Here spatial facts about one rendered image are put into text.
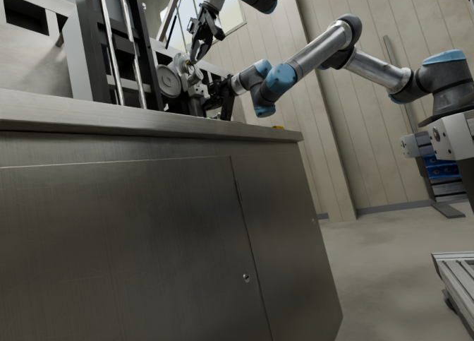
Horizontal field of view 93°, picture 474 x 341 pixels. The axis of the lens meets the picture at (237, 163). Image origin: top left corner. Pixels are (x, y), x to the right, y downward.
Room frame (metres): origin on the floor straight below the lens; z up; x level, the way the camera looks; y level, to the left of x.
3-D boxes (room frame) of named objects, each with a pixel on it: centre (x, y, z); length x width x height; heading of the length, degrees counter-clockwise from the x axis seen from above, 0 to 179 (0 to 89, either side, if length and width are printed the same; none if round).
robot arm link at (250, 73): (0.79, -0.14, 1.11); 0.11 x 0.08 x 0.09; 54
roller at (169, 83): (0.88, 0.28, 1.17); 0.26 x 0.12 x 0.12; 54
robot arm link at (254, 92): (0.78, -0.15, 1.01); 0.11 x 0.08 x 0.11; 15
